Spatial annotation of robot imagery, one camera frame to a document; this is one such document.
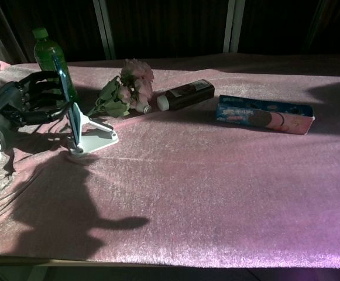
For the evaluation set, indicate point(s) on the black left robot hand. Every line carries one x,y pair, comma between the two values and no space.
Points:
26,99

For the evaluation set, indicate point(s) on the smartphone with blue case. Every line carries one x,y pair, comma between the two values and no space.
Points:
65,87

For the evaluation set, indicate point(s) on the white phone stand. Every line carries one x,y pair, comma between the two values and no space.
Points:
96,137

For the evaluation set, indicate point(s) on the green plastic bottle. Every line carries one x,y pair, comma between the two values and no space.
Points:
45,51

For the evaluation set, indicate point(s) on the pink artificial flower bouquet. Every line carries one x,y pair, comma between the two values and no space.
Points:
128,90

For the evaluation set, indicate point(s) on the dark bottle with white cap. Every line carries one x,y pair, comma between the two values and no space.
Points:
187,93

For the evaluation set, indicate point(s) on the pink plush tablecloth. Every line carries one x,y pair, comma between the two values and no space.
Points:
204,181

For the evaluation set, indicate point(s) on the blue and pink cookie box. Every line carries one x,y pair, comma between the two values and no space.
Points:
263,114

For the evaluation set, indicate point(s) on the white window frame post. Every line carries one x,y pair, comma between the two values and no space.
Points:
105,27
233,24

